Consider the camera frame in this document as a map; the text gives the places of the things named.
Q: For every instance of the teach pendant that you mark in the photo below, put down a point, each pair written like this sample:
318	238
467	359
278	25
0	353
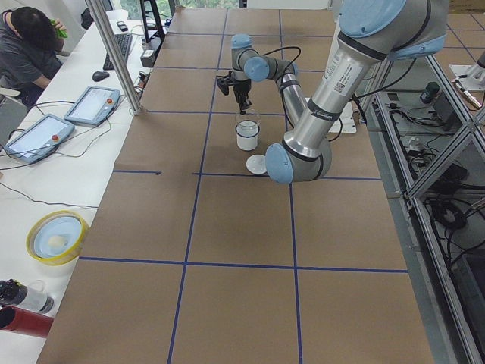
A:
93	106
40	140

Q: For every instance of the white enamel mug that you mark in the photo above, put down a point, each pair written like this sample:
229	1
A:
247	135

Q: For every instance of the near teach pendant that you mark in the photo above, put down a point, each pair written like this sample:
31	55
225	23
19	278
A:
40	140

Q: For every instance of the red bottle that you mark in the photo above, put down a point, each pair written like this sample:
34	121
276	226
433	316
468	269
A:
21	321

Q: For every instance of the yellow tape roll with bowl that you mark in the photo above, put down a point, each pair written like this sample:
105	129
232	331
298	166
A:
57	238

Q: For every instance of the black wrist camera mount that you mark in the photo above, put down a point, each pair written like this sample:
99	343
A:
224	82

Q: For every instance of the black computer box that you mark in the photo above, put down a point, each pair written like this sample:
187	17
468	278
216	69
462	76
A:
150	51

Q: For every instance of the white mug lid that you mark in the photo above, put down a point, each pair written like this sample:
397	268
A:
256	164

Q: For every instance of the black computer mouse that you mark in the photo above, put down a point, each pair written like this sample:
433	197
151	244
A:
98	76

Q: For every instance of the seated person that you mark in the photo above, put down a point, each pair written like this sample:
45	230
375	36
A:
29	47

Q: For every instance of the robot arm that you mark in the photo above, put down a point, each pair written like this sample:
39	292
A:
369	32

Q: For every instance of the far teach pendant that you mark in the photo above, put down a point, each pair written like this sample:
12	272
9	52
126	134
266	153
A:
93	106

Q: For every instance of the aluminium frame post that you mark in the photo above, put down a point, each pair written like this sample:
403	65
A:
120	66

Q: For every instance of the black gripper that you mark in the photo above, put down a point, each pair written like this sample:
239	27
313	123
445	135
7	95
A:
240	88

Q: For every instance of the clear water bottle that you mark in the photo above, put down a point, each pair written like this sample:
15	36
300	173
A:
14	293

